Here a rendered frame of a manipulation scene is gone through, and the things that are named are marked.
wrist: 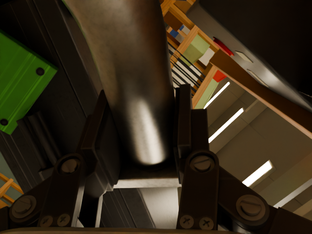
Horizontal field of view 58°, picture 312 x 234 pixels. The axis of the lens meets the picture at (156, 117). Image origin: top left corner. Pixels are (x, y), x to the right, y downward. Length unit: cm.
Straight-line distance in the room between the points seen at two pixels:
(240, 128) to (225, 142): 58
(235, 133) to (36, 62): 779
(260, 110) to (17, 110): 766
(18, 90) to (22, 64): 3
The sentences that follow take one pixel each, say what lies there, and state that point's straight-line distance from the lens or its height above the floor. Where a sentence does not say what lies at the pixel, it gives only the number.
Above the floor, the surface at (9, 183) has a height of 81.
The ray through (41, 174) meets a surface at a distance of 41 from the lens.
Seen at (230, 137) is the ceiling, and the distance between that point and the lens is 810.
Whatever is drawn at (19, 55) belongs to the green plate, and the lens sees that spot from 38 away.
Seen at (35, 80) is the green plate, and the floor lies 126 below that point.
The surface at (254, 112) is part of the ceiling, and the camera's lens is 791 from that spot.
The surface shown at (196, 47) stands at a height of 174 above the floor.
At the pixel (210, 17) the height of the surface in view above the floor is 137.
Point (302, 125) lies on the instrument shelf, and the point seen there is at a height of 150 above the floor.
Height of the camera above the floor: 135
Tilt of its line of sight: 9 degrees up
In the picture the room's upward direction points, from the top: 129 degrees clockwise
